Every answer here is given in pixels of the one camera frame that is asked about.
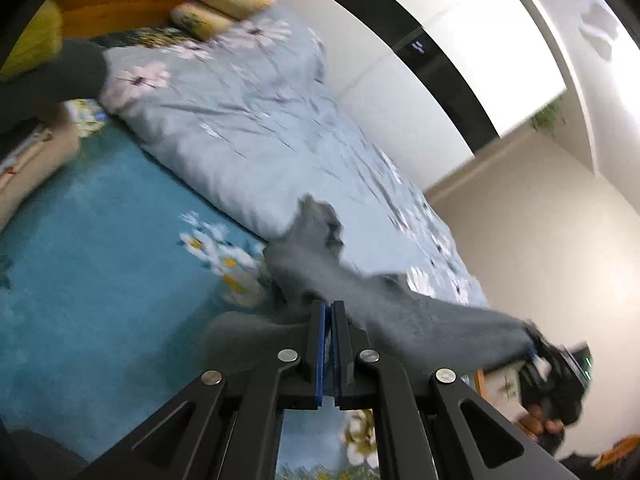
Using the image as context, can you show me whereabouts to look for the beige folded garment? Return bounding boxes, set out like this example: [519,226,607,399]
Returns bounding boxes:
[1,104,80,230]

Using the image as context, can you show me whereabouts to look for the light blue floral duvet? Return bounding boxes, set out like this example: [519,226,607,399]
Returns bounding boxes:
[100,6,487,307]

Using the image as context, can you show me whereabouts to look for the green floral pillow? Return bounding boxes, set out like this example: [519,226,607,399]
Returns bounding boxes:
[170,1,234,41]

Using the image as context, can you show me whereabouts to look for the teal floral bed blanket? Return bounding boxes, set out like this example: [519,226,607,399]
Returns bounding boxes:
[0,27,482,480]

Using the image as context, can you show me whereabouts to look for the grey knitted pants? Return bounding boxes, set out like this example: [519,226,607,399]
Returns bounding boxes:
[202,196,538,380]

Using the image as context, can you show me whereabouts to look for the green hanging plant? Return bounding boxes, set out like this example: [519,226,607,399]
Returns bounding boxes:
[529,96,566,139]

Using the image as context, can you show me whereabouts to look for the person's right hand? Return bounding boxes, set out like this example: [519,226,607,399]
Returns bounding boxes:
[514,405,564,441]

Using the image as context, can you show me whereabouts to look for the dark grey folded garment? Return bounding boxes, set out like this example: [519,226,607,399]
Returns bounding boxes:
[1,39,108,132]

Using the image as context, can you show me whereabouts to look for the mustard yellow knitted sweater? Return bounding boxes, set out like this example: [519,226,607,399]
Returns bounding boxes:
[1,0,63,82]

